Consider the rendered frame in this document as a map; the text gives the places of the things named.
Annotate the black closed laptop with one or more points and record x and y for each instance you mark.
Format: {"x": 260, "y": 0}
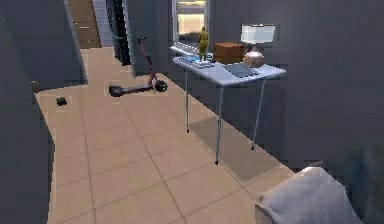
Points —
{"x": 240, "y": 70}

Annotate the white metal-legged table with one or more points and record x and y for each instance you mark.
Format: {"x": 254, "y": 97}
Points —
{"x": 220, "y": 76}

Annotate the blue grey book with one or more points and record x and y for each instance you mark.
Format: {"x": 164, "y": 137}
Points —
{"x": 195, "y": 61}

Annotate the red black kick scooter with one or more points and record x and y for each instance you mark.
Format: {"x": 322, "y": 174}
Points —
{"x": 150, "y": 80}

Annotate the olive green figurine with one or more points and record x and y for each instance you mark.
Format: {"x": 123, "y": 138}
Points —
{"x": 203, "y": 43}

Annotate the brown cardboard box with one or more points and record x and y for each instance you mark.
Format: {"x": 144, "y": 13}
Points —
{"x": 228, "y": 52}

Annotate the window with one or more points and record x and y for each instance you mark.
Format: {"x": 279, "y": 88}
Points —
{"x": 190, "y": 21}

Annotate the white shade table lamp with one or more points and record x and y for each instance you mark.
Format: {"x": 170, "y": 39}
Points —
{"x": 255, "y": 43}

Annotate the small dark green box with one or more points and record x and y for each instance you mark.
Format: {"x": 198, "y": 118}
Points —
{"x": 61, "y": 101}

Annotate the brown wooden door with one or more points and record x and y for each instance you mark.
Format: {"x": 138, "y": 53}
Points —
{"x": 85, "y": 23}

